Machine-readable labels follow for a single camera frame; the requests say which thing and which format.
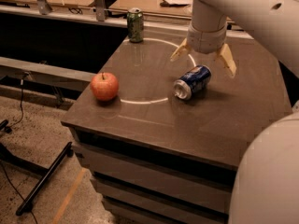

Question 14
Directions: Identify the black metal stand base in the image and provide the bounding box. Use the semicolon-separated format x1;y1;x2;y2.
0;119;75;217

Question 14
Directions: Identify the green soda can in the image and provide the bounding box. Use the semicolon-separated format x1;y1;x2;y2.
127;7;144;43

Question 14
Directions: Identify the metal bracket post middle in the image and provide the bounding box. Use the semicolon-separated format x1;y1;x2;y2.
94;0;106;21

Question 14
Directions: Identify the red apple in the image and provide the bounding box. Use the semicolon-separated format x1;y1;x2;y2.
90;72;119;102

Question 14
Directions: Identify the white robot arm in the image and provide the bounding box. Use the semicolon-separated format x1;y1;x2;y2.
171;0;299;224

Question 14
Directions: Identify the blue pepsi can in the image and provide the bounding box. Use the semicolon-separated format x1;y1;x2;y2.
174;65;211;100

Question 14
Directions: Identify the metal bracket post left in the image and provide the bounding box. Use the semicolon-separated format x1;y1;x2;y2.
36;0;52;15

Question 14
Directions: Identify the metal bracket post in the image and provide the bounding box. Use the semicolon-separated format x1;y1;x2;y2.
36;0;52;15
94;0;106;21

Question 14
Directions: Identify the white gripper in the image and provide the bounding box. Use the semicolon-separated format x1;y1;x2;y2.
170;24;236;78

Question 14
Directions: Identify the black cable on floor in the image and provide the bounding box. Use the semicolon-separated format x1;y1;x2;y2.
0;73;40;224

